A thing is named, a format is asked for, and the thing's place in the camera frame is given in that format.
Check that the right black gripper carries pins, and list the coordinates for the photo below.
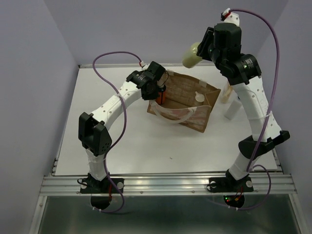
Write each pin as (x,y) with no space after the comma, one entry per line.
(208,37)

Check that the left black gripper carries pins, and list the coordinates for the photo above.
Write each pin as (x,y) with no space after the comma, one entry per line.
(152,96)

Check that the green pump bottle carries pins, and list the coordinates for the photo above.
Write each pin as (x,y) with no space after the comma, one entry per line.
(190,58)

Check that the brown burlap canvas bag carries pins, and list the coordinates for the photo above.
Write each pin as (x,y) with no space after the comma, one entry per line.
(179,103)

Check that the clear pump bottle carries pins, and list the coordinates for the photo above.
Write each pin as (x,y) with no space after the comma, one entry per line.
(199,99)

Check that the amber liquid clear bottle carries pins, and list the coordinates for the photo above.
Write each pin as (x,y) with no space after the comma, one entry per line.
(226,93)

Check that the white bottle black cap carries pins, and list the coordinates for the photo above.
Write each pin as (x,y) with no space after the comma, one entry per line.
(233,109)

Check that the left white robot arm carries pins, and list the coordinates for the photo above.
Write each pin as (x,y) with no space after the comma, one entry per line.
(93,128)

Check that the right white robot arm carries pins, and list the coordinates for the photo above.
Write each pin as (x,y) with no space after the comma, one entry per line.
(246,81)

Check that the aluminium frame rail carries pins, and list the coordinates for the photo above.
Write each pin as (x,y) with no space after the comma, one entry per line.
(166,168)

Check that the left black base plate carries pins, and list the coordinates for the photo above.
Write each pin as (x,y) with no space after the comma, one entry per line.
(90,185)

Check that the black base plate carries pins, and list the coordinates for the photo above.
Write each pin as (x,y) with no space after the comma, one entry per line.
(90,185)
(226,185)

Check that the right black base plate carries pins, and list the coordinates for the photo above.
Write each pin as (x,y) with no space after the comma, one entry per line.
(226,185)

